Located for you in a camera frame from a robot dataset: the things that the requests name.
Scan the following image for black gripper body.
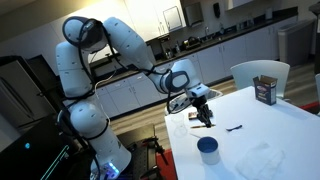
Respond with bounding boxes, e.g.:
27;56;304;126
191;95;214;118

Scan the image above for yellow pen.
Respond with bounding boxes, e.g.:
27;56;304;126
190;123;217;130

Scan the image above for clear plastic cup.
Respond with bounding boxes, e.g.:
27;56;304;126
170;112;189;138

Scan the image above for black marker pen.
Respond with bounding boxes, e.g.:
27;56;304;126
225;124;244;132

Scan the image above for white cup blue inside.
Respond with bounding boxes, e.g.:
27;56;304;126
196;136;222;166

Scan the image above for black tripod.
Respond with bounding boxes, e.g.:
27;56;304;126
141;134;170;180

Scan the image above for white lower kitchen cabinets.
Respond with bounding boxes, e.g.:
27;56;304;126
87;15;300;119

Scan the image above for white kitchen cabinets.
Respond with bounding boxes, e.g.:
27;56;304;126
0;0;188;77
87;15;300;119

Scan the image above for black kettle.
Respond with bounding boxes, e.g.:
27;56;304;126
184;35;202;50

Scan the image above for blue cardboard box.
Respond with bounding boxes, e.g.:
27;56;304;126
252;74;279;107

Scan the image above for clear plastic bag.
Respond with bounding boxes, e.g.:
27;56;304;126
234;142;286;180

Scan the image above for white solid back chair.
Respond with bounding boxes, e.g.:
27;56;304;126
230;59;291;100

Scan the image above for black kitchen countertop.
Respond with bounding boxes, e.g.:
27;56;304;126
87;6;300;93

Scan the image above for grey paper towel dispenser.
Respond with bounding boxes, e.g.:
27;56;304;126
184;2;205;28

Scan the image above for black soap dispenser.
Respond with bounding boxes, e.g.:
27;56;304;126
213;2;222;20

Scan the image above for white upper kitchen cabinets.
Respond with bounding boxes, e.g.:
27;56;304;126
0;0;188;77

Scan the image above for white chair edge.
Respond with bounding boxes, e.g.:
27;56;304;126
314;73;320;117

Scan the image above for grey trash bin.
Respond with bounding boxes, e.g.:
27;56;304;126
277;18;317;67

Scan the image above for black control box cyan light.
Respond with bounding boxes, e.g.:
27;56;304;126
0;114;98;180

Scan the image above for stainless steel refrigerator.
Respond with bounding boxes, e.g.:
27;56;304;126
0;54;59;129

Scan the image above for white hanging cable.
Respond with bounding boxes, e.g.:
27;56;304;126
93;68;118;126

